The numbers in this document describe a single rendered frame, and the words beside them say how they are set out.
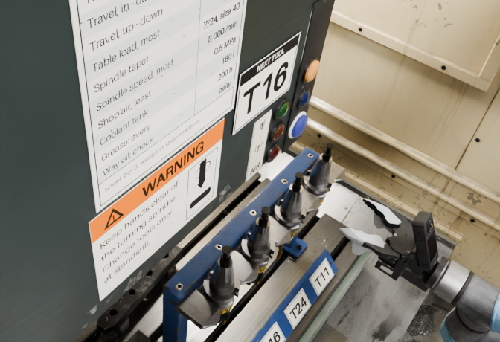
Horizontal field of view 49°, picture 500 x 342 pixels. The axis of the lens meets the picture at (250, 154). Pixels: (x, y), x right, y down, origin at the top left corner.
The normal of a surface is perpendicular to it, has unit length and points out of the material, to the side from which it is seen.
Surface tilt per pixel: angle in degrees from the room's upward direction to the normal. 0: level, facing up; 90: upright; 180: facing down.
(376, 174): 90
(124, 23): 90
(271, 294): 0
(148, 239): 90
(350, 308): 24
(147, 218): 90
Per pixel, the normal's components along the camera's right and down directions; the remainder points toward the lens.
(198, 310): 0.11, -0.71
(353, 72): -0.59, 0.52
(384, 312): -0.14, -0.44
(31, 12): 0.80, 0.47
